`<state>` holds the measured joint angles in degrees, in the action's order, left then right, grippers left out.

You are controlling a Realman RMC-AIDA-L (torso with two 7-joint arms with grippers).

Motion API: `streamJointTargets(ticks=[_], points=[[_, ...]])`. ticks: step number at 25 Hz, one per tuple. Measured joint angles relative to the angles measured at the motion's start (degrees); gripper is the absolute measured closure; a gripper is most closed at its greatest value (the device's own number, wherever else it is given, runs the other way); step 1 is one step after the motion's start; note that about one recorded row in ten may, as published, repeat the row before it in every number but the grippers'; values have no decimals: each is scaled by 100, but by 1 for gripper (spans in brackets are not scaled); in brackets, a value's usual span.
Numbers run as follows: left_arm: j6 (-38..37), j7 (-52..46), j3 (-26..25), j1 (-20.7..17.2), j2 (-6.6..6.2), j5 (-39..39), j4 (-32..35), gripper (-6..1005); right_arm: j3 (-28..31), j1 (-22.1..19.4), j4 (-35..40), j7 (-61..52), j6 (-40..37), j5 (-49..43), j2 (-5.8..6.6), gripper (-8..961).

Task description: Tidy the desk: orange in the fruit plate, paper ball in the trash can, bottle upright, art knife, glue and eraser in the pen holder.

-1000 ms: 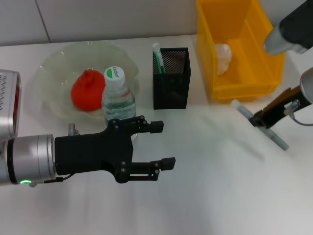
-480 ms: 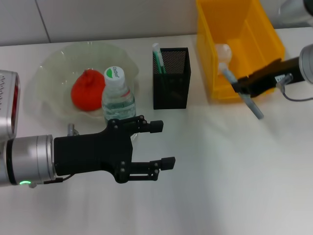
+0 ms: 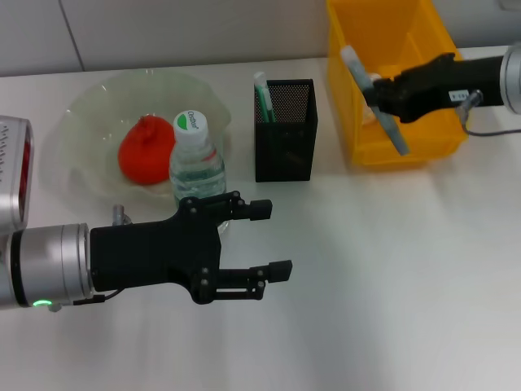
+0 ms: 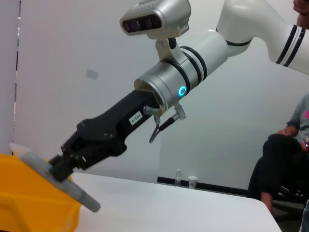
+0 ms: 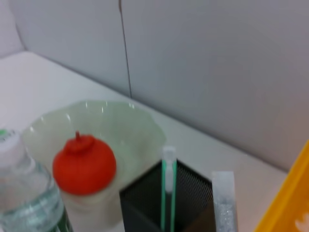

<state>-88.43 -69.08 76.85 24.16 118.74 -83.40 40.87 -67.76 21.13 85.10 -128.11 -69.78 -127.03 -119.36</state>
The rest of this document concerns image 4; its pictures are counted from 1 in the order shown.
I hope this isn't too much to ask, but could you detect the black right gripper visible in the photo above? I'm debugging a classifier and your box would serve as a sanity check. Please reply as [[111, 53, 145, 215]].
[[49, 93, 161, 183]]

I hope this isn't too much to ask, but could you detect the grey marker pen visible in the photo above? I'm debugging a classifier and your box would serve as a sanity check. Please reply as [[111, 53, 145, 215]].
[[9, 142, 101, 213]]

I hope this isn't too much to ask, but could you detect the person's bare forearm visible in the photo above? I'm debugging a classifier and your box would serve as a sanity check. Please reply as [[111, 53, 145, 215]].
[[293, 0, 309, 15]]

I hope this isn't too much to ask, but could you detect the small background water bottle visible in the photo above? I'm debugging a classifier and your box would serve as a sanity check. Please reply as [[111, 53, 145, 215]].
[[174, 168, 182, 187]]

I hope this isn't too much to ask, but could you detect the dark background desk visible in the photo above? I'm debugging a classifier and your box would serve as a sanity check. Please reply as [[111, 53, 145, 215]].
[[157, 176, 249, 197]]

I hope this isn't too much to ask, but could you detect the yellow plastic bin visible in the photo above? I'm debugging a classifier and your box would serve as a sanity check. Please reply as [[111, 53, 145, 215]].
[[0, 153, 81, 232]]

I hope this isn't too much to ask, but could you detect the right wrist silver plug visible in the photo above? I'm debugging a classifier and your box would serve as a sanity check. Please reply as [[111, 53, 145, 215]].
[[143, 105, 163, 124]]

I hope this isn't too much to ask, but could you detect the seated person grey sweatshirt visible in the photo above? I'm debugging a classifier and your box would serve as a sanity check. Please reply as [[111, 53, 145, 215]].
[[248, 94, 309, 213]]

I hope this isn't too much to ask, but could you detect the dark office chair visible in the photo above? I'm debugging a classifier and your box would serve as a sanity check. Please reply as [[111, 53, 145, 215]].
[[271, 185, 309, 222]]

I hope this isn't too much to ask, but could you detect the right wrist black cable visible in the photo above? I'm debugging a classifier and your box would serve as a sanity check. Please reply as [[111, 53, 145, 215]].
[[149, 115, 181, 144]]

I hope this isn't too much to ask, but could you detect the right arm silver cable connector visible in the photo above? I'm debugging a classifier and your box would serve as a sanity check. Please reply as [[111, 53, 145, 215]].
[[173, 102, 188, 121]]

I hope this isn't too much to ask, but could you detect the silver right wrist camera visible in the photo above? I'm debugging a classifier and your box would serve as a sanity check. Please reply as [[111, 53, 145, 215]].
[[119, 0, 192, 40]]

